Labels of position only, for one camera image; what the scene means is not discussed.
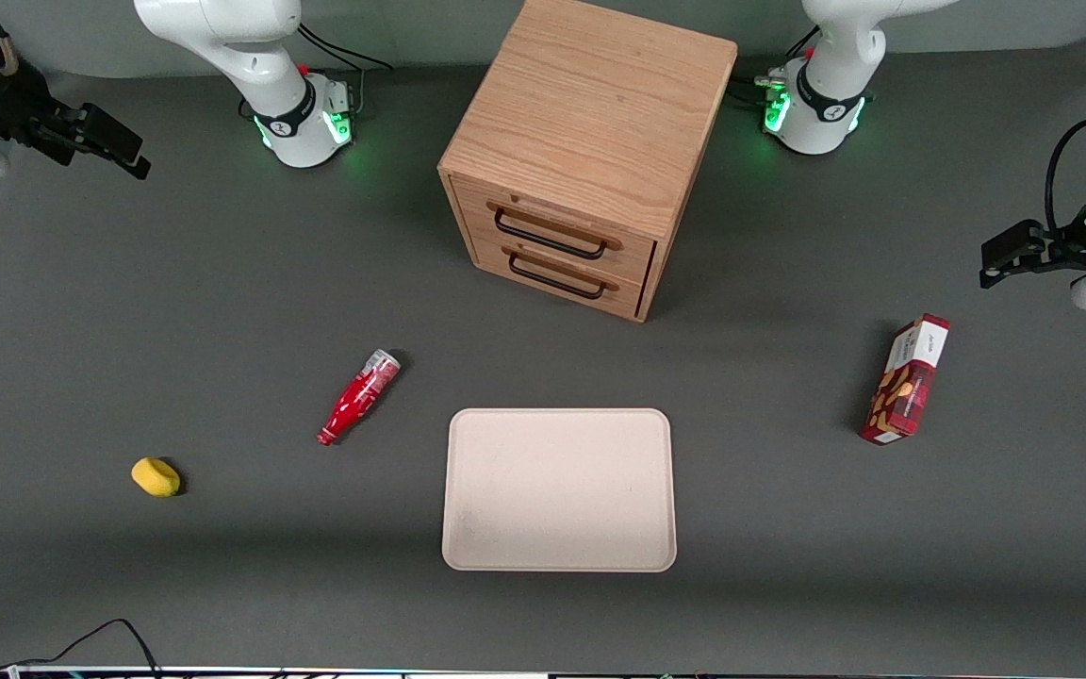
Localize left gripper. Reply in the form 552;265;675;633
979;219;1086;290

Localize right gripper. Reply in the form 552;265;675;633
0;52;152;181

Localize red ketchup bottle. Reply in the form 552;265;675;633
317;349;403;447

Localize beige plastic tray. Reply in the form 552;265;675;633
441;407;678;573

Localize red cookie box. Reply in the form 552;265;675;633
860;314;951;446

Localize yellow lemon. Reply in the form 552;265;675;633
131;457;182;498

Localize wooden drawer cabinet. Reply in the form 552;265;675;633
437;0;739;323

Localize black right base cables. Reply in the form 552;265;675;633
296;23;394;116

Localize black base cables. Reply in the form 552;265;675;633
730;26;824;107
296;23;394;116

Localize black left base cables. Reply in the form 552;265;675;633
730;26;824;107

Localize wooden drawer with black handle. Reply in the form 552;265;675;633
469;234;650;319
451;175;659;284

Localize thin black table cable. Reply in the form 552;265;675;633
0;618;163;679

